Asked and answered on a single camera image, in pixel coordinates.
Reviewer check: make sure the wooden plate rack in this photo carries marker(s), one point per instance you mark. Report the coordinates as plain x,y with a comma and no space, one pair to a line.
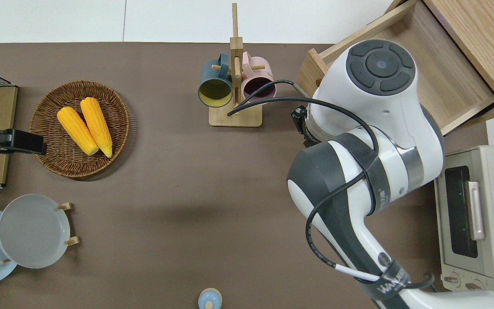
72,240

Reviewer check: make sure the wooden drawer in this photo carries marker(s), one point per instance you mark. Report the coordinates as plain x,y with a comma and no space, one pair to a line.
453,81

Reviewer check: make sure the yellow corn cob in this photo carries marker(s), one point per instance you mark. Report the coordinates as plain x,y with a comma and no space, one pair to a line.
97,126
77,131

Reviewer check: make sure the brown table mat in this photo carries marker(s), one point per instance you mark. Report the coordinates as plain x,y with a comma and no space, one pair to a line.
187,193

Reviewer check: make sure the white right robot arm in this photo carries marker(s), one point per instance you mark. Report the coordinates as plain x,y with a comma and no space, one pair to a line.
358,124

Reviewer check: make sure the pink mug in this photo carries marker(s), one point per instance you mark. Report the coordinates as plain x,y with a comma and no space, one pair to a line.
257,77

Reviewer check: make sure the wooden mug tree stand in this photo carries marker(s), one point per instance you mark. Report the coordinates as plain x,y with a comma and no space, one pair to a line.
235,118

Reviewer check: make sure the dark teal mug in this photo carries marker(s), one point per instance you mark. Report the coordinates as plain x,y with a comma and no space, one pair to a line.
215,92

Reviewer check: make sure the round brown wicker basket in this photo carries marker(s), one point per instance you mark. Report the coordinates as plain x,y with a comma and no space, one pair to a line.
54,163

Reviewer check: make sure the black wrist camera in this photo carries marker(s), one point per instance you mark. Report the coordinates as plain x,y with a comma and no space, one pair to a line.
300,124

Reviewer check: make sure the blue bell wooden base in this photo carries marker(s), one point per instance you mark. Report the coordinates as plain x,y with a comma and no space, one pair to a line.
209,299

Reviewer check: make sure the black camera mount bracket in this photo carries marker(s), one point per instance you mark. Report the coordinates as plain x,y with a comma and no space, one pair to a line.
11,141

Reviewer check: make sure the wooden drawer cabinet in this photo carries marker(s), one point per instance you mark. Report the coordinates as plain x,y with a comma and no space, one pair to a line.
483,38

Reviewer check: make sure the grey plate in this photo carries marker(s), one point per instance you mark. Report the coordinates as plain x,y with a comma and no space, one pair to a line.
32,231

